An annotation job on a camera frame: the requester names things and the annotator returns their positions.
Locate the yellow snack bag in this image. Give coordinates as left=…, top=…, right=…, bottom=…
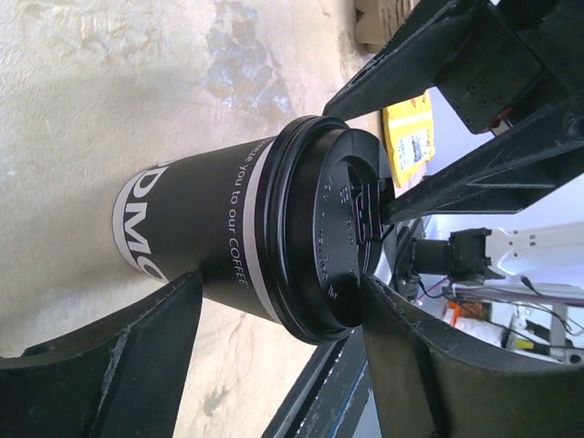
left=381, top=90, right=435, bottom=187

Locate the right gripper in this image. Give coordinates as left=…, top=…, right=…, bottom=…
left=323, top=1, right=583, bottom=224

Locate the cardboard cup carrier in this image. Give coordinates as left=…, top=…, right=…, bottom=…
left=354, top=0, right=420, bottom=54

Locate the black paper coffee cup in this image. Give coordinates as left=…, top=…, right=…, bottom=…
left=112, top=138, right=279, bottom=322

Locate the black plastic cup lid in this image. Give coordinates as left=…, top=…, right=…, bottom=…
left=248, top=116, right=394, bottom=344

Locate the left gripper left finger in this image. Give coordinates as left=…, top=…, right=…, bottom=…
left=1, top=272, right=203, bottom=437

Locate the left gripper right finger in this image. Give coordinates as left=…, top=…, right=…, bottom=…
left=360, top=276, right=583, bottom=437

